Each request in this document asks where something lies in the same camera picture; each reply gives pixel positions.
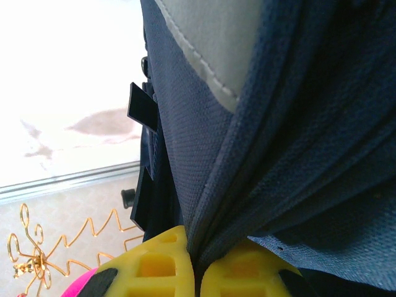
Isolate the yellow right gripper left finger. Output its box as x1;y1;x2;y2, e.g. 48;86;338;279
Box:
79;225;196;297

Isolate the navy blue backpack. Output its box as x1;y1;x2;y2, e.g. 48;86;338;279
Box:
126;0;396;297

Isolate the aluminium table side rail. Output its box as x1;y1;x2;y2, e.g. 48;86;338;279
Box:
0;160;140;205

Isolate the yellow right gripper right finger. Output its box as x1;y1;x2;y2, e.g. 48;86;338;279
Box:
200;238;319;297

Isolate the gold wire glass rack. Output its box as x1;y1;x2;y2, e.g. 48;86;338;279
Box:
7;202;145;297

